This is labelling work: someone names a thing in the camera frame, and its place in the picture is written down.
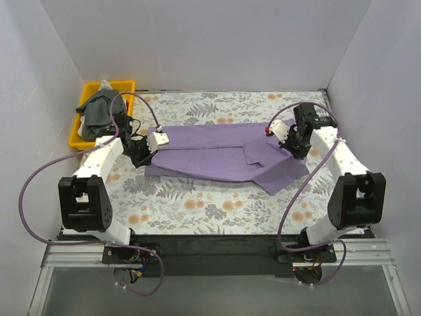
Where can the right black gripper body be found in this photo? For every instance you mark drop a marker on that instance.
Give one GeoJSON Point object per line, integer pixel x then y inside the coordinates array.
{"type": "Point", "coordinates": [293, 145]}

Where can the aluminium frame rail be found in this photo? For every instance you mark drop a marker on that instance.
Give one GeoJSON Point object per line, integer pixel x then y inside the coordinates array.
{"type": "Point", "coordinates": [62, 256]}

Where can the purple t-shirt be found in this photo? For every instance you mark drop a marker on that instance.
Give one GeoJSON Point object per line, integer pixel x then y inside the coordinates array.
{"type": "Point", "coordinates": [228, 153]}

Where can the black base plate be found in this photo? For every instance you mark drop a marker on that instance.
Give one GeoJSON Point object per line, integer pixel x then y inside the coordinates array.
{"type": "Point", "coordinates": [218, 255]}

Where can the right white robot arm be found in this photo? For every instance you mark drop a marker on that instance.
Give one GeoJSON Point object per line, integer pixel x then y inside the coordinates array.
{"type": "Point", "coordinates": [357, 200]}

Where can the dark grey t-shirt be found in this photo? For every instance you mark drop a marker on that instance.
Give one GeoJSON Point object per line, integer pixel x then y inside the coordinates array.
{"type": "Point", "coordinates": [95, 112]}

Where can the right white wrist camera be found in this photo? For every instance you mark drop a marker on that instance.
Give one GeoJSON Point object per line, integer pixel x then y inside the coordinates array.
{"type": "Point", "coordinates": [279, 129]}

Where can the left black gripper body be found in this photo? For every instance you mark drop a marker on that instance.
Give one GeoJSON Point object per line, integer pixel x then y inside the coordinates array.
{"type": "Point", "coordinates": [142, 155]}

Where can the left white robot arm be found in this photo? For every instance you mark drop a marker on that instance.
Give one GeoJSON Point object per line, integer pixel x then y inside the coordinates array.
{"type": "Point", "coordinates": [84, 201]}

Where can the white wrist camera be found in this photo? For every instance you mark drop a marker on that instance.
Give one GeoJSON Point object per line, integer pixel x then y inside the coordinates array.
{"type": "Point", "coordinates": [157, 140]}
{"type": "Point", "coordinates": [279, 129]}

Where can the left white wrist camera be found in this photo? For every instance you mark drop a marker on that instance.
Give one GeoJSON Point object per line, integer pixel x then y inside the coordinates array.
{"type": "Point", "coordinates": [157, 140]}

